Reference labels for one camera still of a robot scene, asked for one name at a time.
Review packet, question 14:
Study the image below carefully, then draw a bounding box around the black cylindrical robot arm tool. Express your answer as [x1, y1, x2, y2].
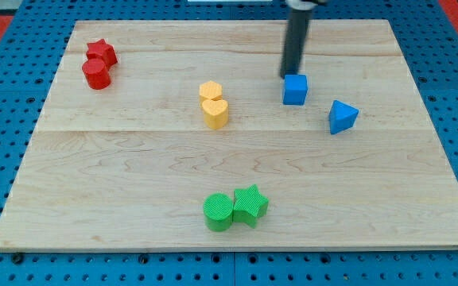
[279, 0, 329, 79]

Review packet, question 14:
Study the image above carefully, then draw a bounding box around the green star block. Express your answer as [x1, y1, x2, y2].
[233, 184, 269, 228]

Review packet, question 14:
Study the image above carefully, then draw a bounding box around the red star block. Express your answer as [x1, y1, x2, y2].
[86, 39, 118, 69]

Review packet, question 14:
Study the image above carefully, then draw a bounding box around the yellow heart block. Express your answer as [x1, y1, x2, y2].
[201, 99, 229, 129]

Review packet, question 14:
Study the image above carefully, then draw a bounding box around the yellow hexagon block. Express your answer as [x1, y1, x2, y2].
[199, 81, 223, 104]

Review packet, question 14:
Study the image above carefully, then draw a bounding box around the green cylinder block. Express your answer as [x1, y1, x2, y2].
[203, 193, 233, 232]

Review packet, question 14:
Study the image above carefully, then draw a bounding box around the light wooden board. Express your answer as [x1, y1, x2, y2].
[0, 20, 458, 253]

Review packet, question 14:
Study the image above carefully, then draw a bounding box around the blue cube block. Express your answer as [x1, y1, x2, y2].
[282, 74, 309, 106]

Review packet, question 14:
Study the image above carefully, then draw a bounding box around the blue triangle block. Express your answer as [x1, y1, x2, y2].
[328, 100, 359, 135]

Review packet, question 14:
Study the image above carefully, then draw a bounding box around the red cylinder block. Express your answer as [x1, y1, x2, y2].
[82, 58, 111, 90]

